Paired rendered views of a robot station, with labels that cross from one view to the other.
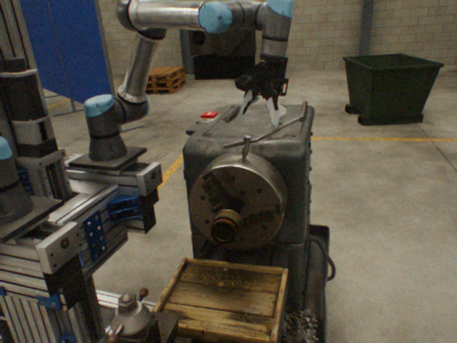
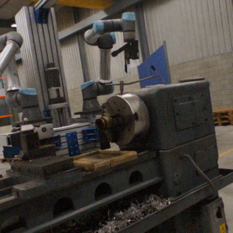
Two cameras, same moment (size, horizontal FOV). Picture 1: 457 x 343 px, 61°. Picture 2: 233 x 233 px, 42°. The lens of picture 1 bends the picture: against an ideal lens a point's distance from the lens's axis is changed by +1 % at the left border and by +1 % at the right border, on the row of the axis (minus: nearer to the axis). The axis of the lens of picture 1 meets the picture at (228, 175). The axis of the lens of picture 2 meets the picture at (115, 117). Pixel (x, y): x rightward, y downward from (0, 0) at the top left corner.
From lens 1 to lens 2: 1.24 m
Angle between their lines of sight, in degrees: 39
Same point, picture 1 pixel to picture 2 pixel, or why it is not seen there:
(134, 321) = (24, 127)
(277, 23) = (124, 23)
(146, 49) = (103, 54)
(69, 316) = not seen: hidden behind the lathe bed
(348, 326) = not seen: outside the picture
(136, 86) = (103, 74)
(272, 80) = (128, 50)
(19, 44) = (57, 59)
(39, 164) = (53, 106)
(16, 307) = not seen: hidden behind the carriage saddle
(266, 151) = (141, 93)
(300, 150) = (155, 89)
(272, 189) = (129, 105)
